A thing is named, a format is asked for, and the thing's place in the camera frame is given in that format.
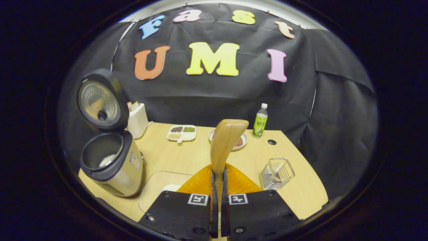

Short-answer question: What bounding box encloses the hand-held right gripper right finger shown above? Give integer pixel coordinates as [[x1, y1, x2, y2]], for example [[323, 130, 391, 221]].
[[221, 163, 301, 240]]

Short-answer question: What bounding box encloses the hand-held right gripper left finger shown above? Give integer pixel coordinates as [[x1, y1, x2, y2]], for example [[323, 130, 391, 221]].
[[138, 163, 218, 240]]

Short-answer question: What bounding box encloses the wire chopstick holder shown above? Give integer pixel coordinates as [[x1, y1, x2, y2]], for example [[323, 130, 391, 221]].
[[260, 158, 296, 190]]

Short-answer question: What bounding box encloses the wooden spoon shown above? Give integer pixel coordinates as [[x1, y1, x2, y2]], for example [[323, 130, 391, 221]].
[[210, 119, 249, 205]]

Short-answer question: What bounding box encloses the black and silver rice cooker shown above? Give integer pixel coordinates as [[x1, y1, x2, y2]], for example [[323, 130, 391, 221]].
[[77, 69, 145, 198]]

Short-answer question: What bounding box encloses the white rice pile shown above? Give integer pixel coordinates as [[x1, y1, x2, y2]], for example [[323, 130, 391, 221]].
[[99, 154, 117, 168]]

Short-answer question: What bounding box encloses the white round plate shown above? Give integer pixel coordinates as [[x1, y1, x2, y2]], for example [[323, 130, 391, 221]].
[[209, 128, 248, 151]]

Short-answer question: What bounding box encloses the white divided bean dish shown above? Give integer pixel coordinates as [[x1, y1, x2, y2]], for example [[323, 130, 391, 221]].
[[167, 125, 197, 144]]

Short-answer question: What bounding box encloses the green drink bottle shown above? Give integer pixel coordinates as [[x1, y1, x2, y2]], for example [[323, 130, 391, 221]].
[[252, 103, 269, 138]]

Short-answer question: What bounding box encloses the black backdrop cloth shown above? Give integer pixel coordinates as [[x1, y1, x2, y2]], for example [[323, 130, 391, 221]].
[[57, 3, 378, 201]]

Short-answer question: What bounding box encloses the white toaster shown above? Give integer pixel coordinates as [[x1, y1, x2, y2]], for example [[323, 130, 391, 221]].
[[127, 101, 149, 139]]

